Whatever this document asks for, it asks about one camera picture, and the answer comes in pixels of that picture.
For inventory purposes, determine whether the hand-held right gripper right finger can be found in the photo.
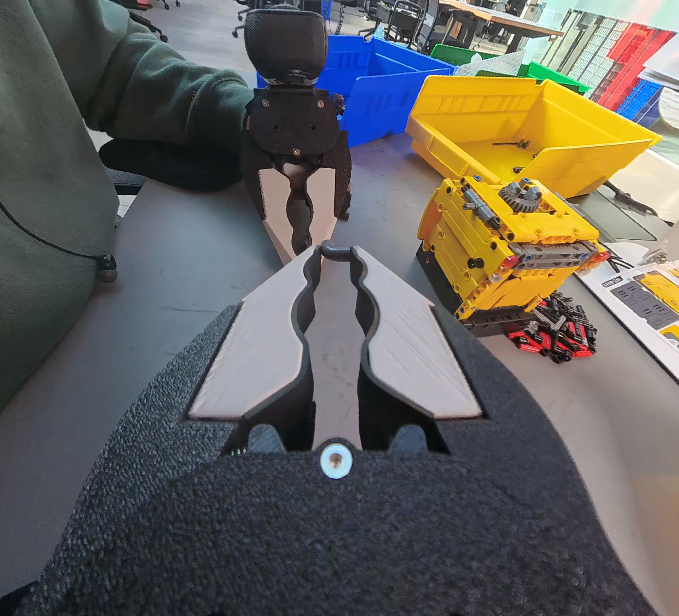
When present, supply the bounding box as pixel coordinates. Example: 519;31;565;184
349;246;484;452

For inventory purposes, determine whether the green plastic bin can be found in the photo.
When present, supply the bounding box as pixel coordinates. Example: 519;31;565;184
430;43;499;66
475;62;592;97

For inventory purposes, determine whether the wooden top office desk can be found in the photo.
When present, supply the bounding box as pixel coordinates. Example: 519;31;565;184
361;0;564;52

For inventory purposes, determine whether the yellow plastic bin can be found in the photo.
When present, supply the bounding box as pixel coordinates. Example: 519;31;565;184
406;74;663;198

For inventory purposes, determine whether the pile of black red pins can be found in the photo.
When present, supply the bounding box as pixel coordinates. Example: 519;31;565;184
504;293;599;365

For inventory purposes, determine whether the black cable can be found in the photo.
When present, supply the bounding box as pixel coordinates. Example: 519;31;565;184
605;181;660;217

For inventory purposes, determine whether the stack of coloured storage bins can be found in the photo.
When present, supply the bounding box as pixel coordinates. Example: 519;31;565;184
552;9;679;129

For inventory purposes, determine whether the black mesh office chair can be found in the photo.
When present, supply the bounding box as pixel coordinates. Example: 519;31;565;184
103;168;147;219

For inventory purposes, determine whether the black flat pad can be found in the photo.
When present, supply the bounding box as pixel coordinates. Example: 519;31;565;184
570;184;664;244

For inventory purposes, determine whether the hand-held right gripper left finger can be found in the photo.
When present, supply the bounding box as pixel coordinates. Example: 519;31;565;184
188;245;323;452

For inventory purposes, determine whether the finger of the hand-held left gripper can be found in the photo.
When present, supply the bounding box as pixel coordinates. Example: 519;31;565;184
258;166;298;265
304;166;340;252

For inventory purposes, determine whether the clear plastic bag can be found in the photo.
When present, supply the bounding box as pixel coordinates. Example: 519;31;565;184
453;51;531;77

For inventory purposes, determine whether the person's left forearm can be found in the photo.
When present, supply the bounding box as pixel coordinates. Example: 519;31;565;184
85;0;255;146

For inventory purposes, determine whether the yellow lego robot model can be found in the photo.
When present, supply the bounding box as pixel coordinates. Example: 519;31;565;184
415;176;612;338

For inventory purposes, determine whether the black wired earphone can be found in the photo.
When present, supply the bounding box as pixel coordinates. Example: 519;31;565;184
0;200;118;284

